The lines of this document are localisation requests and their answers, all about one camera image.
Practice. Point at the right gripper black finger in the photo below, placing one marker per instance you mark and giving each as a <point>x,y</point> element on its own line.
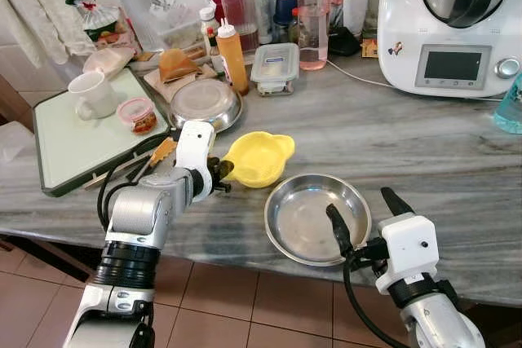
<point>395,204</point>
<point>341,232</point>

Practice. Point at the yellow plastic bowl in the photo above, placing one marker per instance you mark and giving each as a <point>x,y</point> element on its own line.
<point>261,160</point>

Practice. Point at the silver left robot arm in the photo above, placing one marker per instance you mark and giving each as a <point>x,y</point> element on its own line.
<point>143,213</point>

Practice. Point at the shallow steel plate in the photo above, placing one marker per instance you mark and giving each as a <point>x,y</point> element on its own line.
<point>303,218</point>

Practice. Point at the grey marbled side table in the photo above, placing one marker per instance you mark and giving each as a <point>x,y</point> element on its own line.
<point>424,152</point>

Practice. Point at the deep steel bowl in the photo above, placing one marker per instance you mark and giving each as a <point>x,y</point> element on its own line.
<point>204,103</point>

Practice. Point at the small pink lidded tub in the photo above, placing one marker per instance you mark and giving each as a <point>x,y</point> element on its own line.
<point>136,116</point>

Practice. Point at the orange sauce squeeze bottle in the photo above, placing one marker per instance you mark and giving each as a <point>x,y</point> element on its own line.
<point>233,59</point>

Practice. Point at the clear lidded food container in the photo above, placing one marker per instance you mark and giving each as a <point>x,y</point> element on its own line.
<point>274,67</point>

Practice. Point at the clear blue water bottle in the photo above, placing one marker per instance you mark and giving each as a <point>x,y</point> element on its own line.
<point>510,107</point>

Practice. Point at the white ceramic mug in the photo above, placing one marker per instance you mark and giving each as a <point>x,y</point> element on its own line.
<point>91,95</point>

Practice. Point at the pale green cutting board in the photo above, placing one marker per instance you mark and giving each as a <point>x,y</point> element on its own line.
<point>69,148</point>

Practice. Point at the beige wrapped food packet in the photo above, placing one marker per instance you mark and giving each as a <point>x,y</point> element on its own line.
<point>108,61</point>

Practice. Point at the red bottle with orange cap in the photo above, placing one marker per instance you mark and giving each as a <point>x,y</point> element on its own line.
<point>241,10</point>

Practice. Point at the pink drinking bottle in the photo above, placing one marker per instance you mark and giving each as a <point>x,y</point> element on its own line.
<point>312,18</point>

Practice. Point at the white kitchen food processor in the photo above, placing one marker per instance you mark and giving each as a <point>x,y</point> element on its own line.
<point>408,22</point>

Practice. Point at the clear bottle with white cap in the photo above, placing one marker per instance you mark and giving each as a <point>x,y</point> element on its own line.
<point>143,2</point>

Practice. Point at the clear snack bag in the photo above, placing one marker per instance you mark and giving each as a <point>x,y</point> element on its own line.
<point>102,26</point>

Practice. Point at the white hanging cloth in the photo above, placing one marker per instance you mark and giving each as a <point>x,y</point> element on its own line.
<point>33,6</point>

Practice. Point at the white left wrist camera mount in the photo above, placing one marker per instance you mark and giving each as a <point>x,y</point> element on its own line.
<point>194,152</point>

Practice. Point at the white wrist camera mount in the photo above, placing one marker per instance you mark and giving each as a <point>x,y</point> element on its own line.
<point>194,152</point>
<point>408,246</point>

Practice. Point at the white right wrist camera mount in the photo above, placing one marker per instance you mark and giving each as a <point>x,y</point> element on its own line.
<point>408,246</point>

